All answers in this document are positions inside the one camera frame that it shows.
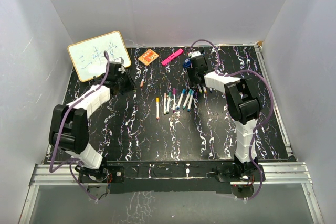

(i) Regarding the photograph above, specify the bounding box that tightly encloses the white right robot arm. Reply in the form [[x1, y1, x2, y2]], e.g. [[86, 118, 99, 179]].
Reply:
[[185, 53, 262, 180]]

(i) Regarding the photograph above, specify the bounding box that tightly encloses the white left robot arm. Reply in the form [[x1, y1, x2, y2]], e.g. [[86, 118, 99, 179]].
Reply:
[[49, 62, 135, 182]]

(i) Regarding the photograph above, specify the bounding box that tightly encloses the peach marker pen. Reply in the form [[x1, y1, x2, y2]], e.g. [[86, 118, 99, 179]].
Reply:
[[163, 92, 167, 115]]

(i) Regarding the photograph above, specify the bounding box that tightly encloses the light blue marker pen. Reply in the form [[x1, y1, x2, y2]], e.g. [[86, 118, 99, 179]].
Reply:
[[187, 90, 194, 112]]

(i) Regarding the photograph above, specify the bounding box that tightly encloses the yellow orange marker pen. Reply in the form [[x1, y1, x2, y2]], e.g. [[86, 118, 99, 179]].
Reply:
[[156, 97, 160, 120]]

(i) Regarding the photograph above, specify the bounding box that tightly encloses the blue stapler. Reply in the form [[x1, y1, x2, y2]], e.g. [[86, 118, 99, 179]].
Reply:
[[183, 58, 192, 69]]

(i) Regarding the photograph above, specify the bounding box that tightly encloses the pink clip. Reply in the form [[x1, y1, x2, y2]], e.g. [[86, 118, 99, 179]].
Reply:
[[161, 48, 183, 66]]

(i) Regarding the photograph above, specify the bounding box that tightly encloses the small whiteboard with writing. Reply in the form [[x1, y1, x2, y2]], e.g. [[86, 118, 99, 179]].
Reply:
[[68, 31, 131, 82]]

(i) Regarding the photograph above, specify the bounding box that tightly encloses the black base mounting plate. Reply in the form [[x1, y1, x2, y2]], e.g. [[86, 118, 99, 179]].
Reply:
[[75, 161, 266, 194]]

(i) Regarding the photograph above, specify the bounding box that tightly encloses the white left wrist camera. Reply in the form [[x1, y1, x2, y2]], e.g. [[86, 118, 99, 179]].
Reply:
[[113, 57, 125, 73]]

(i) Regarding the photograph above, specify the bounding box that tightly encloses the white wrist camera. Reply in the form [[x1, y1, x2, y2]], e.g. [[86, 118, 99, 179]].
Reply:
[[187, 50, 204, 58], [113, 57, 125, 73]]

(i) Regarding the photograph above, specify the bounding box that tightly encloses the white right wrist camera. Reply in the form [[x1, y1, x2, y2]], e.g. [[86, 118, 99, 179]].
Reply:
[[187, 50, 204, 58]]

